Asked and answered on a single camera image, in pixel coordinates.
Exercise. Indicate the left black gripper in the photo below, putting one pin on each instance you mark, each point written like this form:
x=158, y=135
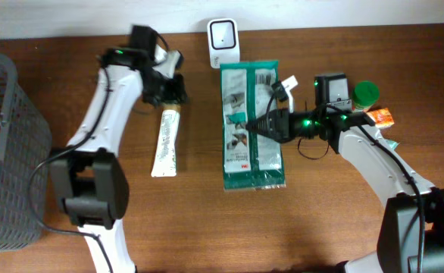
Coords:
x=176, y=94

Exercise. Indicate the white printed tube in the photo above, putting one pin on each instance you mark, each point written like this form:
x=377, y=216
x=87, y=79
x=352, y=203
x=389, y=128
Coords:
x=165, y=163

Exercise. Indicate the white barcode scanner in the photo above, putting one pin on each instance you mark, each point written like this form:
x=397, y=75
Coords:
x=223, y=42

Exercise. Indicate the orange small tissue pack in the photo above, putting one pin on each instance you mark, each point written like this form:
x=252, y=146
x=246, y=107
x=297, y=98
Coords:
x=382, y=118

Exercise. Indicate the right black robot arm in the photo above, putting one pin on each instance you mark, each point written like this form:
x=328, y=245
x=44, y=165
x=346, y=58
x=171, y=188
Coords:
x=412, y=232

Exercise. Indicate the light teal wipe sachet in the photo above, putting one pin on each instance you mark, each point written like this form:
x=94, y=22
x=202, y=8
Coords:
x=392, y=144

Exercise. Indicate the green white wipes packet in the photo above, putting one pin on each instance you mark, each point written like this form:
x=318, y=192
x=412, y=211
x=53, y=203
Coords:
x=251, y=159

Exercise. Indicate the green lid small jar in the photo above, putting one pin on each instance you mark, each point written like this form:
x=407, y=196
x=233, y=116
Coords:
x=364, y=95

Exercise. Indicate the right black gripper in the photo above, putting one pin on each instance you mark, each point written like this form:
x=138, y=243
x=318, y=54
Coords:
x=282, y=123

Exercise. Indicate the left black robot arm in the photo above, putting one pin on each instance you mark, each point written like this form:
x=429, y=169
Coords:
x=91, y=188

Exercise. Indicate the grey plastic mesh basket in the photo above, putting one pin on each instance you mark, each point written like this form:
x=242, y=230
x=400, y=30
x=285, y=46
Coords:
x=25, y=140

